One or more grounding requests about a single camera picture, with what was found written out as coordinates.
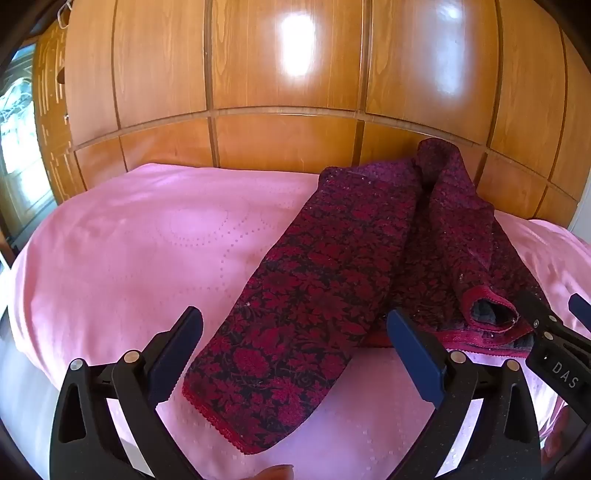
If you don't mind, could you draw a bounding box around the red floral knit garment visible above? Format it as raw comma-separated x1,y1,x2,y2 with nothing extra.
181,137,550,455

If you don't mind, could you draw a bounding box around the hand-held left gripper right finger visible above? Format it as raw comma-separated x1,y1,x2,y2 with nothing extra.
386,308,542,480

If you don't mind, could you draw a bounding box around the pink bed sheet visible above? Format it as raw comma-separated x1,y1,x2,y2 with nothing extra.
9,161,591,480

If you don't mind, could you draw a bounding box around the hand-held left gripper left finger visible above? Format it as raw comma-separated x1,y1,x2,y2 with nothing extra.
48,305,205,480

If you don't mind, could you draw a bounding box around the wooden panelled wardrobe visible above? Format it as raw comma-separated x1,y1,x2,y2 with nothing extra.
34,0,591,232

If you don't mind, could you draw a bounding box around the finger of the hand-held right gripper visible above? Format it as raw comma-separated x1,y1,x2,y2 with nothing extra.
568,292,591,331
517,291,562,340

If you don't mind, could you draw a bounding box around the person's left hand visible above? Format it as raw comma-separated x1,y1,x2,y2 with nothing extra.
252,464,296,480

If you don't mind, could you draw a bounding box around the window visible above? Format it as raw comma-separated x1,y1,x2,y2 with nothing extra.
0,41,57,241

